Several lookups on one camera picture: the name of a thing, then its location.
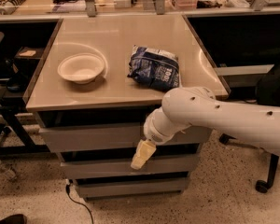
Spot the black desk frame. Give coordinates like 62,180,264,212
0,106,49,158

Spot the white paper bowl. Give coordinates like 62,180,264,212
57,53,105,84

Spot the black power cable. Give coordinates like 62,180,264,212
64,184,95,224

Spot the grey bottom drawer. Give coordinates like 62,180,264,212
75,177,189,199

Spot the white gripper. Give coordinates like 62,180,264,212
131,111,175,170

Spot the grey drawer cabinet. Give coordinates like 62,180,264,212
22,13,231,203

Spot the blue chip bag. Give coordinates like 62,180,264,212
127,45,180,91

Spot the grey top drawer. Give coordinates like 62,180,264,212
39,121,213,153

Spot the black shoe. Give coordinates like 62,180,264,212
0,214,27,224

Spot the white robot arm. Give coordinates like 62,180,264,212
131,87,280,170

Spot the grey drawer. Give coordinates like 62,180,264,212
75,177,189,199
61,154,199,179
39,121,213,153

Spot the black office chair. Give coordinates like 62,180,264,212
218,61,280,194

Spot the grey middle drawer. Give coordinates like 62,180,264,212
61,154,199,179

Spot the plastic water bottle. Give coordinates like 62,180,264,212
0,160,17,181

